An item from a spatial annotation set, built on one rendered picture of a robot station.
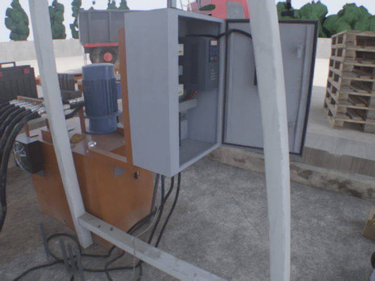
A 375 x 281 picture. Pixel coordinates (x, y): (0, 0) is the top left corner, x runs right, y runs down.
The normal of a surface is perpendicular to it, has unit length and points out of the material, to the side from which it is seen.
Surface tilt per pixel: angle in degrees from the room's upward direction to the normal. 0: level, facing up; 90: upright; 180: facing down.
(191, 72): 90
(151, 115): 90
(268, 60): 93
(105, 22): 90
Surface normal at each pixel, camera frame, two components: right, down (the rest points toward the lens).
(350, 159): -0.58, 0.27
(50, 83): 0.83, 0.21
